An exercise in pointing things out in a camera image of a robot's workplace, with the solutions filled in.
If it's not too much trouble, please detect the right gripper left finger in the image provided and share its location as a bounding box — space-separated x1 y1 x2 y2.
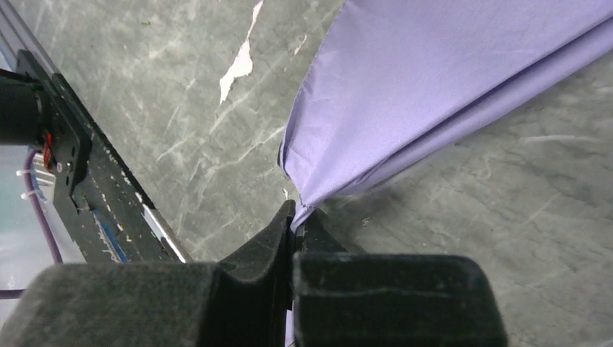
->
1 200 295 346

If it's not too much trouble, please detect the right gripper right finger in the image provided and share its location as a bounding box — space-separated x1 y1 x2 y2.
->
293 213 509 346

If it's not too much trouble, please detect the white and black folding umbrella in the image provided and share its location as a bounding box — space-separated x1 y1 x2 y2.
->
279 1 612 346

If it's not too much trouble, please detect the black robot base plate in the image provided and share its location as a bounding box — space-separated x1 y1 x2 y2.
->
16 50 192 263

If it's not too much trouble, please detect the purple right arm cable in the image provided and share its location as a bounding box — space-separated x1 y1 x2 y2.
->
0 148 66 300

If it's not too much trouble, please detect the aluminium frame rail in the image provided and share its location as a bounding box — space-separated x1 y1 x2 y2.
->
1 0 59 74

